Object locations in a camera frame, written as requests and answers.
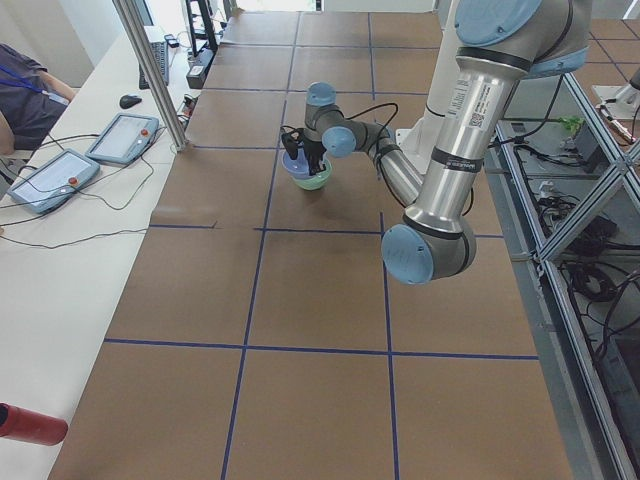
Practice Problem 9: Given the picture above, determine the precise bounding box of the near teach pendant tablet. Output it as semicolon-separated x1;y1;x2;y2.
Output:
8;149;100;214

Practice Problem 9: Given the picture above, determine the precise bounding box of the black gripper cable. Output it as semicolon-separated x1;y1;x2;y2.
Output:
279;102;401;151

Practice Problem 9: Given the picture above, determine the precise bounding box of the black computer mouse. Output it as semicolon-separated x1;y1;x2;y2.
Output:
119;94;142;110

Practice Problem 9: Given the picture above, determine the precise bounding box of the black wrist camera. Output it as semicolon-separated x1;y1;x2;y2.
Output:
280;126;301;160

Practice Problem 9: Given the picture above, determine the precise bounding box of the red cylinder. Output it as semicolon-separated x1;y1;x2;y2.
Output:
1;403;68;446

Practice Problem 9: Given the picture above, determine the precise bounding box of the aluminium frame post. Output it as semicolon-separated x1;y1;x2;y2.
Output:
112;0;187;152

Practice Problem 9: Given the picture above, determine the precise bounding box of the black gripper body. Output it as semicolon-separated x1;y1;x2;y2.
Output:
299;130;325;159

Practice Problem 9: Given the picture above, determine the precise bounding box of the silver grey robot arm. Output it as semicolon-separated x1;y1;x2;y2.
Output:
281;1;592;284

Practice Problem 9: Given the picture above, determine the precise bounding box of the teach pendant tablet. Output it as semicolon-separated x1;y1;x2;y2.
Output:
8;149;100;214
86;112;159;165

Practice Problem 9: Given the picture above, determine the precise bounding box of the aluminium frame rail structure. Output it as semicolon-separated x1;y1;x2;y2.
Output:
486;75;639;479

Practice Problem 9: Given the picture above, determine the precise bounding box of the green bowl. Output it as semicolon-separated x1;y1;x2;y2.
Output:
292;158;333;191

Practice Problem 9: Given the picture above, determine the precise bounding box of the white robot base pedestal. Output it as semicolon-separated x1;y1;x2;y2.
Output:
397;1;461;162

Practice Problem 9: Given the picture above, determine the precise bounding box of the seated person in blue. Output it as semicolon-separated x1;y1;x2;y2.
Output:
1;43;75;156

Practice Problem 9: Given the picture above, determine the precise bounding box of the blue bowl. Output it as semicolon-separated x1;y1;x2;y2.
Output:
281;148;326;180

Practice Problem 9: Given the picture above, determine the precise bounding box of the black keyboard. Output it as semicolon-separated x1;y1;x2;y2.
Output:
138;41;171;91

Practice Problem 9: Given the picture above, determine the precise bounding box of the far teach pendant tablet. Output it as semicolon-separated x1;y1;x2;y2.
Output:
86;112;159;165

